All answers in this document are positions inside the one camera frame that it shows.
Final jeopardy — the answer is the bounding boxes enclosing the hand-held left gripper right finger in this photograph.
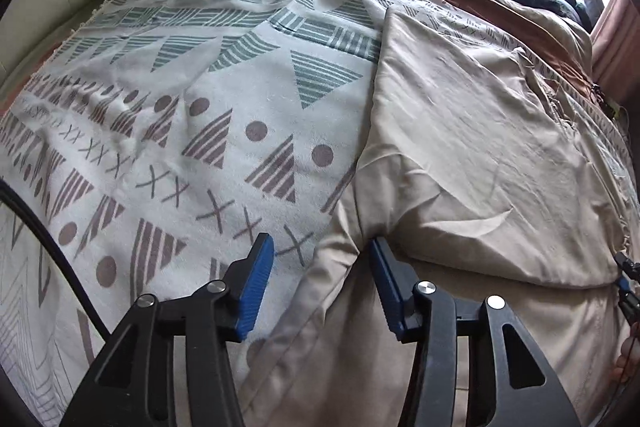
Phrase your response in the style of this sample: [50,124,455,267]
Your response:
[369,236,582,427]

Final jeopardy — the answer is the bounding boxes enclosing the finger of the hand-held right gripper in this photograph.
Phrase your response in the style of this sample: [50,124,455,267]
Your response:
[614,251,640,324]

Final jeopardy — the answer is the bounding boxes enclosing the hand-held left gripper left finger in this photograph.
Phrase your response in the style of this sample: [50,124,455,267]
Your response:
[59,233,275,427]

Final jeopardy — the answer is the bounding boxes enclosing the beige pants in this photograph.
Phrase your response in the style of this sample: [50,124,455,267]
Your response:
[237,4,637,427]

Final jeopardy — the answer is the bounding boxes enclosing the person's right hand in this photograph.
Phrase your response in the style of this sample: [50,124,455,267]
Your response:
[612,334,640,384]

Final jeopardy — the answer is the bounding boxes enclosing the patterned white blanket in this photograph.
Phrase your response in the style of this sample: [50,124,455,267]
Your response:
[0,0,640,427]

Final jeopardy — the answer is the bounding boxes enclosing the pink curtain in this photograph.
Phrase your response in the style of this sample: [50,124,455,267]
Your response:
[591,0,640,108]

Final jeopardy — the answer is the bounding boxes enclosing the black cable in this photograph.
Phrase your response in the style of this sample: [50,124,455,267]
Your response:
[0,179,114,339]

